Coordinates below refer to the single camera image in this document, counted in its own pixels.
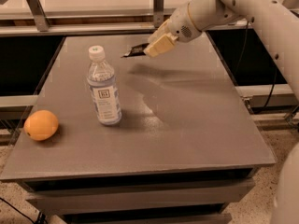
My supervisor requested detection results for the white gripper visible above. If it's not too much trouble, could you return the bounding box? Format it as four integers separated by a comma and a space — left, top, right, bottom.
144, 4, 202, 57

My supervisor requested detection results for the dark chocolate rxbar wrapper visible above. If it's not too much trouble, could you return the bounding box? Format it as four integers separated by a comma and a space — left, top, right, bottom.
123, 43, 149, 58

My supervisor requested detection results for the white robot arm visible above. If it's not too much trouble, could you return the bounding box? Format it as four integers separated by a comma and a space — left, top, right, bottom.
145, 0, 299, 224

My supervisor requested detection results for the clear plastic water bottle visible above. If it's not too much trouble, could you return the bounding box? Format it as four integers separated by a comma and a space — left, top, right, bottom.
87, 46, 121, 126

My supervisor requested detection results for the orange fruit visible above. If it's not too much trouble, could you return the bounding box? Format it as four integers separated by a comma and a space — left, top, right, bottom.
23, 110, 59, 141

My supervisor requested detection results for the grey drawer cabinet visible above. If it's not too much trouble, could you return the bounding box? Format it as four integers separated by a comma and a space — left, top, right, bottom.
18, 167, 260, 224

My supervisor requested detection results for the middle metal bracket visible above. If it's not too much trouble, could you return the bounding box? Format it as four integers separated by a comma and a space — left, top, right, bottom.
153, 0, 164, 28

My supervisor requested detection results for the metal bracket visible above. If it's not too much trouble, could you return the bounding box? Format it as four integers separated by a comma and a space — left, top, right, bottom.
153, 0, 164, 28
26, 0, 50, 32

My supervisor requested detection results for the black cable on right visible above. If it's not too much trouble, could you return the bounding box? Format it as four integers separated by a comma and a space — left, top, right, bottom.
235, 21, 279, 114

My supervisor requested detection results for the left metal bracket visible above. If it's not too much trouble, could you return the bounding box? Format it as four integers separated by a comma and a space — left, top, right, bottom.
26, 0, 50, 32

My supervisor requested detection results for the metal rail behind table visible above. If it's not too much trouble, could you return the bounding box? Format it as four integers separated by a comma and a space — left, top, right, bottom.
0, 7, 250, 37

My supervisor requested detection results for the black cable on floor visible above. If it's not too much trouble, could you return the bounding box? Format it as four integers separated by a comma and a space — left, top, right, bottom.
0, 197, 48, 224

